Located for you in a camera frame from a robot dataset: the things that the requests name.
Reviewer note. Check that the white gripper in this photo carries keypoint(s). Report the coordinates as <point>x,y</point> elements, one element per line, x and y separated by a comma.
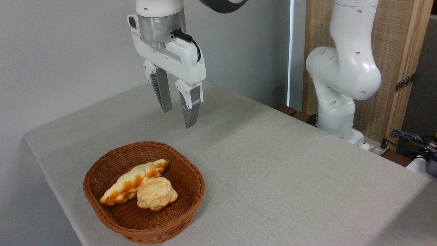
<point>181,61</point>

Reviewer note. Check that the long croissant bread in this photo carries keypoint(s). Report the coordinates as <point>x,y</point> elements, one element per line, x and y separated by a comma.
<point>128,184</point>

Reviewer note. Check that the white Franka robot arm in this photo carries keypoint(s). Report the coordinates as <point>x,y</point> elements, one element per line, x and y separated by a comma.
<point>343,68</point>

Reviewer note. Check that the round pale bread roll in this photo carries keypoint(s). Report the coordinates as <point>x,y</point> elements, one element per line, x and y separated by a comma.
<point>157,194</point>

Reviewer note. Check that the brown wicker basket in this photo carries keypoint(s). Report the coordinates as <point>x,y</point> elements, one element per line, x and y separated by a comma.
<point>184,177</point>

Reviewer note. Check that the grey tablecloth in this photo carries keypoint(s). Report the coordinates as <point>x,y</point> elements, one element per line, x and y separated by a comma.
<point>290,177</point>

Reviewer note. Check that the wooden woven screen panel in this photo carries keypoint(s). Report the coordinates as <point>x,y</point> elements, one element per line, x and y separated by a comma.
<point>392,51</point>

